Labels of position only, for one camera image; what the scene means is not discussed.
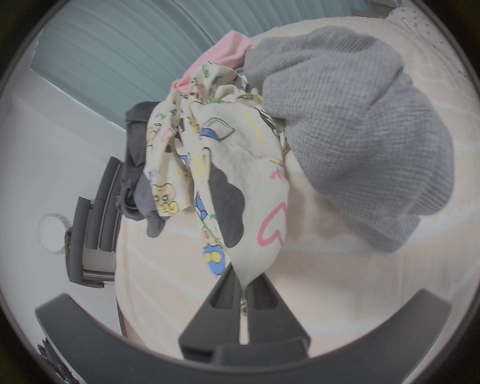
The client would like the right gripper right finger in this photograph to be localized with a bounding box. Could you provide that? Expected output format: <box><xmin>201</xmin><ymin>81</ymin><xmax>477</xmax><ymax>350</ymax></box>
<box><xmin>245</xmin><ymin>272</ymin><xmax>311</xmax><ymax>352</ymax></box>

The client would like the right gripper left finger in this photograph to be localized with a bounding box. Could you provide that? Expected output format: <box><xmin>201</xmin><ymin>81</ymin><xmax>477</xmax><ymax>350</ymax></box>
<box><xmin>179</xmin><ymin>262</ymin><xmax>241</xmax><ymax>362</ymax></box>

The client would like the white printed pyjama top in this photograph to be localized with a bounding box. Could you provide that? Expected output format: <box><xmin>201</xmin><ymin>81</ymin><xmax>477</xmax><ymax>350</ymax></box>
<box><xmin>144</xmin><ymin>62</ymin><xmax>291</xmax><ymax>317</ymax></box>

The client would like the bed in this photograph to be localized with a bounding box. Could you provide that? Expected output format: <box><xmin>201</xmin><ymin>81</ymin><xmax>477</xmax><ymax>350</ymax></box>
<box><xmin>114</xmin><ymin>15</ymin><xmax>480</xmax><ymax>361</ymax></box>

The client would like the dark grey garment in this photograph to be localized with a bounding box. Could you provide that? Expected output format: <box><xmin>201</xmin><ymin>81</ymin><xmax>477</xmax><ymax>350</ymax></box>
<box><xmin>115</xmin><ymin>101</ymin><xmax>168</xmax><ymax>239</ymax></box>

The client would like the grey knit garment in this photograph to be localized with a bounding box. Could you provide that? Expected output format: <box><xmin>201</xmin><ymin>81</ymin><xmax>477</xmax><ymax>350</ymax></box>
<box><xmin>244</xmin><ymin>26</ymin><xmax>455</xmax><ymax>254</ymax></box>

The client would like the pink garment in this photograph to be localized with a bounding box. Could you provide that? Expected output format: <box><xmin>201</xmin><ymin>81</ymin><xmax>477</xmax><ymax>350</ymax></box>
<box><xmin>172</xmin><ymin>31</ymin><xmax>256</xmax><ymax>91</ymax></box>

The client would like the blue-green curtain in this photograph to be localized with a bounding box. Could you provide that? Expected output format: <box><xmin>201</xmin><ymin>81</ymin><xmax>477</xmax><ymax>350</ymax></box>
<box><xmin>30</xmin><ymin>0</ymin><xmax>387</xmax><ymax>133</ymax></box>

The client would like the white printed pillow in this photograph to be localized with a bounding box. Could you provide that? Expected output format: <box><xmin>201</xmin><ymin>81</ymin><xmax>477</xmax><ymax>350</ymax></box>
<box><xmin>386</xmin><ymin>5</ymin><xmax>470</xmax><ymax>77</ymax></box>

